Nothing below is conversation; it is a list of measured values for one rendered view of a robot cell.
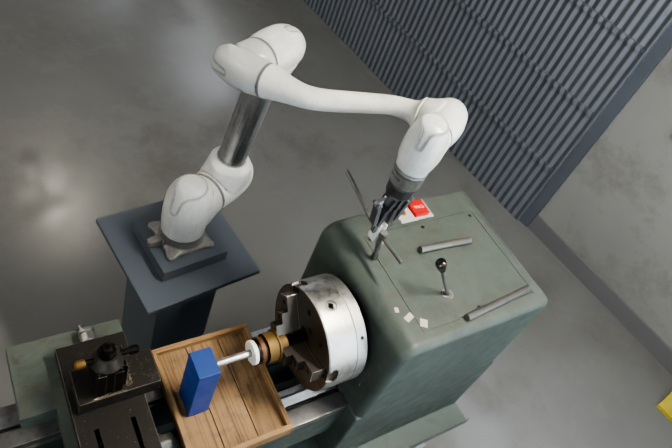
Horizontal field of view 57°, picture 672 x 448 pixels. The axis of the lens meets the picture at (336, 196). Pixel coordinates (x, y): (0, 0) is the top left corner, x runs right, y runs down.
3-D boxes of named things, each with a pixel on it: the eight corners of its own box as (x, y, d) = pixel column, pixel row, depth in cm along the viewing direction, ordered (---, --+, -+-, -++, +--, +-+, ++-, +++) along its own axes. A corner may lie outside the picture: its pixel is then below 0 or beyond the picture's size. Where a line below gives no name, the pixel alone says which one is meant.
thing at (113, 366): (119, 341, 155) (119, 335, 153) (128, 369, 151) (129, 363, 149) (85, 350, 151) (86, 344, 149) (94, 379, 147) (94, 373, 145)
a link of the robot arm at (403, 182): (389, 156, 159) (381, 172, 163) (407, 181, 154) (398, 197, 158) (416, 151, 164) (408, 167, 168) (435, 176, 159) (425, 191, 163)
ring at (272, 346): (281, 319, 173) (251, 328, 168) (295, 347, 168) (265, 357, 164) (273, 336, 179) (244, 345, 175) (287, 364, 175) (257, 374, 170)
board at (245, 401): (243, 329, 198) (245, 322, 195) (290, 433, 179) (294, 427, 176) (149, 356, 182) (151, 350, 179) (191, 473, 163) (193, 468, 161)
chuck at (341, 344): (290, 309, 200) (320, 255, 178) (333, 398, 185) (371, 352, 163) (265, 316, 195) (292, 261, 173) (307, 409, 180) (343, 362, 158)
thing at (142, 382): (148, 356, 171) (150, 347, 167) (159, 389, 165) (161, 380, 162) (69, 380, 160) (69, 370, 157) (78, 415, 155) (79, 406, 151)
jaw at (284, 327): (304, 321, 180) (300, 282, 178) (312, 326, 176) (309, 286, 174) (270, 332, 174) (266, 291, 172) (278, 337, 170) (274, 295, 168)
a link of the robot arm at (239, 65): (255, 65, 162) (284, 48, 171) (201, 42, 167) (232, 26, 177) (252, 108, 170) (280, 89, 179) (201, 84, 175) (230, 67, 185)
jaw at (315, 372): (316, 336, 175) (337, 367, 167) (313, 347, 178) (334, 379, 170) (281, 347, 169) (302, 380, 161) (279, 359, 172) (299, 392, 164)
